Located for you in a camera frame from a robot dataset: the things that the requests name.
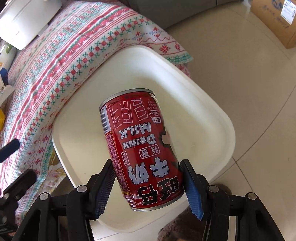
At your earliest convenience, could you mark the brown cardboard box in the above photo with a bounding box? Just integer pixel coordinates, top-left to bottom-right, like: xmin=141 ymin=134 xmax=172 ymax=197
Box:
xmin=251 ymin=0 xmax=295 ymax=49

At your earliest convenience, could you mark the white plastic trash bin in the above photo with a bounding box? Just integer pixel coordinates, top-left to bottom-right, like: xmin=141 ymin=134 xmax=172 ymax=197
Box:
xmin=52 ymin=45 xmax=236 ymax=234

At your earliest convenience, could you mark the red milk drink can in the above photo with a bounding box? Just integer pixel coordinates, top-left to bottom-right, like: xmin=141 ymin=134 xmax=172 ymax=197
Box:
xmin=99 ymin=88 xmax=184 ymax=211

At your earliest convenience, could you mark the patterned red green tablecloth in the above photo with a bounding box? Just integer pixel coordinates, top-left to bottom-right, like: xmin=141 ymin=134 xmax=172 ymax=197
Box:
xmin=0 ymin=0 xmax=194 ymax=219

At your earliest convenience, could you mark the white electric cooking pot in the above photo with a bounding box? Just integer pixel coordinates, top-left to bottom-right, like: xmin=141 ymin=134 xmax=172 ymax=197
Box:
xmin=1 ymin=0 xmax=62 ymax=50

